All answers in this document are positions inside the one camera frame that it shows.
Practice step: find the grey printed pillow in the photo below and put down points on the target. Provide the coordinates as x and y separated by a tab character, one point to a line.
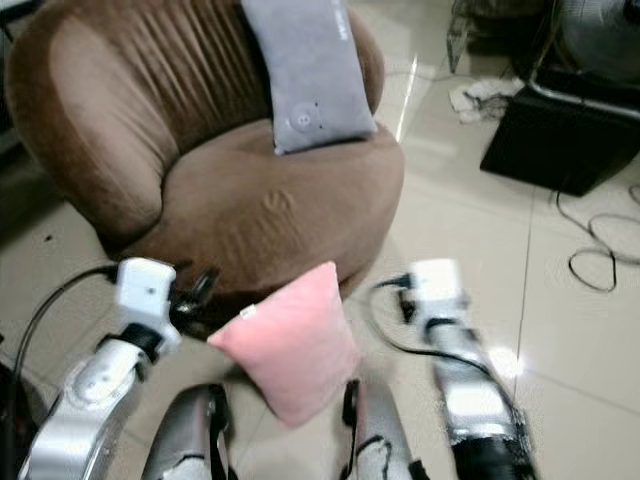
310	80

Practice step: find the white crumpled cloth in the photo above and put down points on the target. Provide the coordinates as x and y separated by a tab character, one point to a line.
482	100

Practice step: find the black box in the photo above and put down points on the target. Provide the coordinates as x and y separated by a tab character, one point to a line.
560	145

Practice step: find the silver robot leg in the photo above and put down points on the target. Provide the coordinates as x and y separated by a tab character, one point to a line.
185	430
380	435

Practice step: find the black bag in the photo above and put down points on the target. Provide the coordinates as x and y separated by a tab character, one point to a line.
10	430

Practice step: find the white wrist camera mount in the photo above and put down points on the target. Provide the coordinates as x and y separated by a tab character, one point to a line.
145	290
435	285

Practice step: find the grey floor fan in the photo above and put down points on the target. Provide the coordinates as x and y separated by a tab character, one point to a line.
600	40

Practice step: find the silver left robot leg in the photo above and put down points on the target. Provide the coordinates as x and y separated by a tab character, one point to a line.
185	430

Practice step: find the pink pillow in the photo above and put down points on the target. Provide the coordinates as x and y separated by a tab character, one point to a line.
295	345

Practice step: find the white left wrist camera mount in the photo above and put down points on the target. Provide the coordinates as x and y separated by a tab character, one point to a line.
145	290

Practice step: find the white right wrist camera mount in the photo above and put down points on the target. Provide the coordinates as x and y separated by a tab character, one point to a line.
435	285

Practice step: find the brown round sofa chair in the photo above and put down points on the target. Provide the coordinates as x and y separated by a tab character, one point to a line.
260	210

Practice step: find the silver right robot leg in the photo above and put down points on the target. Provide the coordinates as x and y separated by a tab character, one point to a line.
380	435

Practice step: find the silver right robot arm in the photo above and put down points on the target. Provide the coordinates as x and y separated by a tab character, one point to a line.
475	400

